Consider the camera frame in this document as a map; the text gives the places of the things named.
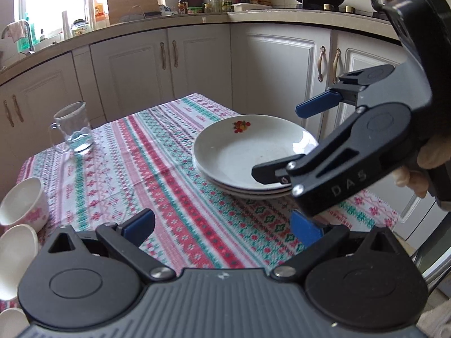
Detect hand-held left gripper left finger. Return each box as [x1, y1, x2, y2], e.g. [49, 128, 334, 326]
[37, 209, 175, 284]

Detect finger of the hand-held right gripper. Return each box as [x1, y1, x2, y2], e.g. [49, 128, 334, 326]
[295, 64, 396, 119]
[252, 107, 370, 217]

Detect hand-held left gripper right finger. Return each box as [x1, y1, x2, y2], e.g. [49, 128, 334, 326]
[271, 213, 406, 284]

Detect white plate two fruit prints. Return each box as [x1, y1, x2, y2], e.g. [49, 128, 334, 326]
[194, 162, 300, 196]

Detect white bowl pink floral print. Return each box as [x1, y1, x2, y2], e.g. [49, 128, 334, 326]
[0, 308, 29, 338]
[0, 224, 39, 301]
[0, 177, 48, 228]

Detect person's right hand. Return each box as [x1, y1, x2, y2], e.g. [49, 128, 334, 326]
[395, 135, 451, 198]

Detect striped patterned tablecloth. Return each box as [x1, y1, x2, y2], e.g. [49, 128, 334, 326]
[16, 93, 400, 272]

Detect gas stove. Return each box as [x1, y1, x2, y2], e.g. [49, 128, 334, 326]
[282, 3, 392, 18]

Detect clear glass mug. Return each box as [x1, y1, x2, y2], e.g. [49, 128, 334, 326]
[48, 101, 95, 155]

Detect white tray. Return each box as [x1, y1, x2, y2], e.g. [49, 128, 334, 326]
[233, 3, 273, 12]

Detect beige kitchen countertop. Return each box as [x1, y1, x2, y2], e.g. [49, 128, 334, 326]
[0, 9, 402, 78]

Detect person's white clothing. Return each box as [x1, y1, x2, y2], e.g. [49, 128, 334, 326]
[417, 308, 451, 338]

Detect floral glass jar green lid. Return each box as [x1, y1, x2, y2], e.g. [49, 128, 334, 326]
[71, 19, 88, 37]

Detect wooden cutting board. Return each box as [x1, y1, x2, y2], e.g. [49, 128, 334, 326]
[107, 0, 160, 25]

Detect orange liquid bottle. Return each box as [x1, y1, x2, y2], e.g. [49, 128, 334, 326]
[93, 0, 107, 22]

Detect green plastic bottle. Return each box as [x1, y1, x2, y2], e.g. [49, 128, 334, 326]
[19, 12, 36, 48]

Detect white towel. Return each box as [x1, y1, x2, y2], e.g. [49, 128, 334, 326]
[7, 21, 27, 41]

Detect metal faucet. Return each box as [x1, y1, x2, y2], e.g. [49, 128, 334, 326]
[1, 20, 36, 55]

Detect metal wire stand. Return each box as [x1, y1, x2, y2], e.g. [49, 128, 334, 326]
[120, 5, 149, 22]

